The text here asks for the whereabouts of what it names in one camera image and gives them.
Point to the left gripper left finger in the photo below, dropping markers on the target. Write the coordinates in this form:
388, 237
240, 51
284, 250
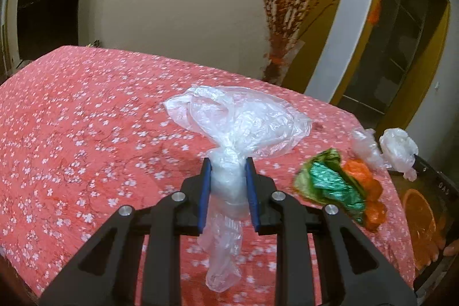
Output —
135, 252

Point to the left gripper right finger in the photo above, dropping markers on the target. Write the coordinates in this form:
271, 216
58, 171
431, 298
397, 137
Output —
352, 270

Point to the white paper tissue pack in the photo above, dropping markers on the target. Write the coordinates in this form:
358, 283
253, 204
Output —
399, 150

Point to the green plastic bag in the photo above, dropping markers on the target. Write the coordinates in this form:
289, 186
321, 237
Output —
323, 180

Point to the long clear plastic bag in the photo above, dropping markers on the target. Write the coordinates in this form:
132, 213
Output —
242, 123

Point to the red floral tablecloth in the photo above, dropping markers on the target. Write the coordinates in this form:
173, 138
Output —
84, 131

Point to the glass sliding door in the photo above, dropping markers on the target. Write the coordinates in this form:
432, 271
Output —
394, 51

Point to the glass vase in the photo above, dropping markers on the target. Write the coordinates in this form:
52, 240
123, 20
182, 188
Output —
281, 54

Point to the black television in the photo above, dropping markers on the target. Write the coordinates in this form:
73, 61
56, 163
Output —
45, 25

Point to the wooden door frame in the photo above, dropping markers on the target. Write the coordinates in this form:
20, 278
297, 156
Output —
426, 58

